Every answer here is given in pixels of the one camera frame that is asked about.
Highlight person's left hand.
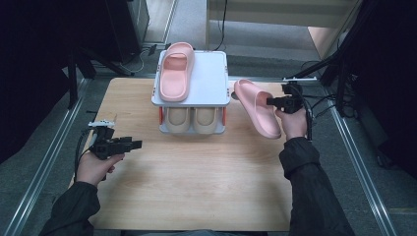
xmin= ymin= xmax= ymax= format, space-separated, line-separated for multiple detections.
xmin=74 ymin=150 xmax=126 ymax=187

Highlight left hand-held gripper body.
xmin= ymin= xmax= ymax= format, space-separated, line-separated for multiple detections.
xmin=88 ymin=119 xmax=133 ymax=161

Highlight black tripod stand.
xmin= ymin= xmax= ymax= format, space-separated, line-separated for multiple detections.
xmin=293 ymin=0 xmax=372 ymax=117

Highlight white table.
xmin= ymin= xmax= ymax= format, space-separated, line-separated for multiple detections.
xmin=205 ymin=0 xmax=363 ymax=61

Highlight black metal stand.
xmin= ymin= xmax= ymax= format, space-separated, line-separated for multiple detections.
xmin=66 ymin=47 xmax=127 ymax=110

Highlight metal floor rail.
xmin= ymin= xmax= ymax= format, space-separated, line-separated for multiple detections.
xmin=2 ymin=78 xmax=90 ymax=236
xmin=327 ymin=103 xmax=399 ymax=236

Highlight hanging black cable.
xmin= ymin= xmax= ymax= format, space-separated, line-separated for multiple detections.
xmin=211 ymin=0 xmax=229 ymax=52

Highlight right hand-held gripper black cable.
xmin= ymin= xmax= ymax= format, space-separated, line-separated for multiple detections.
xmin=294 ymin=83 xmax=315 ymax=143

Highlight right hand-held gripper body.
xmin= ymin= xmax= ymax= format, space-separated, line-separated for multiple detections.
xmin=278 ymin=76 xmax=319 ymax=115

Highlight floor cable bundle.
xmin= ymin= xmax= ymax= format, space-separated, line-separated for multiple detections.
xmin=119 ymin=42 xmax=173 ymax=75

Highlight pink slipper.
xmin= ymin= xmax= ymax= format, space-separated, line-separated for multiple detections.
xmin=158 ymin=41 xmax=196 ymax=103
xmin=233 ymin=78 xmax=282 ymax=140

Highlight left hand-held gripper black cable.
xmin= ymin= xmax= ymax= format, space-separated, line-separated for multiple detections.
xmin=74 ymin=127 xmax=99 ymax=182

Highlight hand-held gripper black cable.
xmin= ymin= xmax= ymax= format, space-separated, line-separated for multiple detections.
xmin=294 ymin=83 xmax=315 ymax=143
xmin=74 ymin=127 xmax=99 ymax=182

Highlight grey two-tier shoe rack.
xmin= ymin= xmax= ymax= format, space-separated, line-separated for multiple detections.
xmin=150 ymin=49 xmax=232 ymax=137

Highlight black floor cables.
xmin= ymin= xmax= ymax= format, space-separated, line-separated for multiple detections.
xmin=308 ymin=91 xmax=362 ymax=120

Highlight person's right hand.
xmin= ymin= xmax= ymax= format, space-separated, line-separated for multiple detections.
xmin=274 ymin=106 xmax=309 ymax=142

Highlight dark cabinet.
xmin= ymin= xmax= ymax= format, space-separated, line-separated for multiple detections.
xmin=103 ymin=0 xmax=150 ymax=64

